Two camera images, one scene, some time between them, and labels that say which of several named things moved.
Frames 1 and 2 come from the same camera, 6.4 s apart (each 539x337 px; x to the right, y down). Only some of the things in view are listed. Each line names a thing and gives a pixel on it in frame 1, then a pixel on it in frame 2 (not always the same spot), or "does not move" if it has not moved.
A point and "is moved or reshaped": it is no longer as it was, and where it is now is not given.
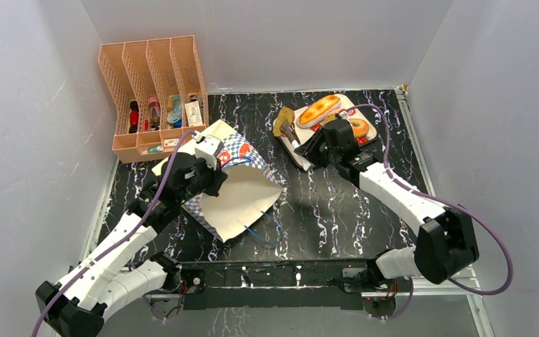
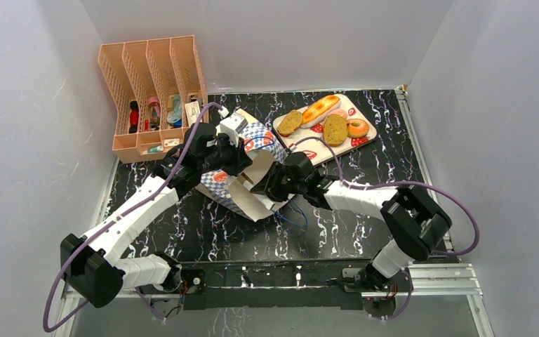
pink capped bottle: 154,104 does not move
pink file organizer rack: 156,94 does not move
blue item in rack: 175,116 does not move
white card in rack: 194,114 does not move
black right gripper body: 313,147 to 276,181
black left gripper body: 205,180 to 226,157
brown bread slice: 285,114 is moved or reshaped
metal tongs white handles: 293,135 to 248,184
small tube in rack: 154,149 does not move
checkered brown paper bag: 250,186 is moved or reshaped
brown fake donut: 360,127 does not move
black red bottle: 134,116 does not move
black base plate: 273,285 does not move
